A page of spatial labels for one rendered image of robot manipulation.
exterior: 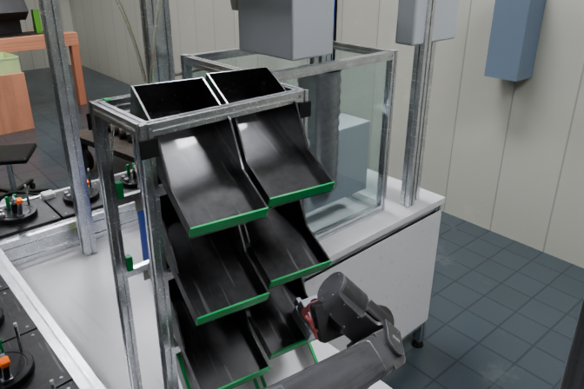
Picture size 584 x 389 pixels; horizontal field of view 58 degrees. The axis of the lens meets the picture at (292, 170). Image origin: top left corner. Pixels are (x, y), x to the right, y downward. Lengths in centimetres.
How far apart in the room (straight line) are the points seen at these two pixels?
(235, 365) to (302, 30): 116
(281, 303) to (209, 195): 35
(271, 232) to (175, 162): 25
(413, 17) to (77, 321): 156
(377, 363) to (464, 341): 231
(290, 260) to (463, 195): 328
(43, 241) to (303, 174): 136
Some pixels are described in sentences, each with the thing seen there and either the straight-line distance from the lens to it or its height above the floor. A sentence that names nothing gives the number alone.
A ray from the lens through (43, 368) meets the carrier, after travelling 148.
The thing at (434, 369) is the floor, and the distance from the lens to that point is 286.
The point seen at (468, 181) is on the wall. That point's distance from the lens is 415.
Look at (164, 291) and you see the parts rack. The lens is 95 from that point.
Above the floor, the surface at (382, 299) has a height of 49.
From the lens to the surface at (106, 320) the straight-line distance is 175.
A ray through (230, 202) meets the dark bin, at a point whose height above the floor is 153.
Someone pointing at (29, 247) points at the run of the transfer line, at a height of 92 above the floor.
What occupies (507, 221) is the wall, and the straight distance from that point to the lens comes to 409.
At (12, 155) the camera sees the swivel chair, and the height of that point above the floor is 43.
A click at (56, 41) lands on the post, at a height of 164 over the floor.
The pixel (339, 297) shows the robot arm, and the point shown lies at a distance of 81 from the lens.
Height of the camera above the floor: 190
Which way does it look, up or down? 23 degrees down
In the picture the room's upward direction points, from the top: straight up
